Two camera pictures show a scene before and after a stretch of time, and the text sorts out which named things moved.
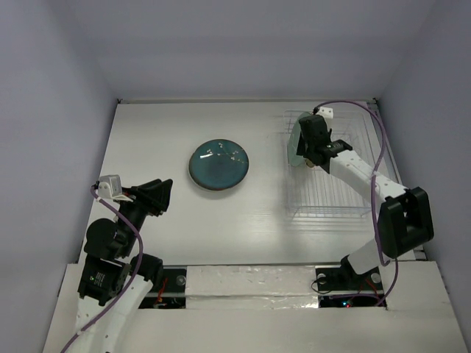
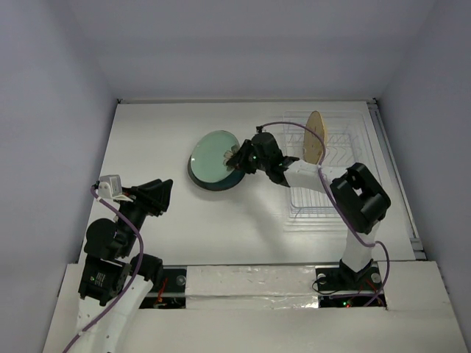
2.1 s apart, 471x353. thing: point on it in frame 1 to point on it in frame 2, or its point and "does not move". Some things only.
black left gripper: [159, 191] does not move
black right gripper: [311, 125] to [246, 157]
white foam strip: [251, 287] does not move
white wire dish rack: [312, 192] does not move
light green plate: [294, 158] to [208, 155]
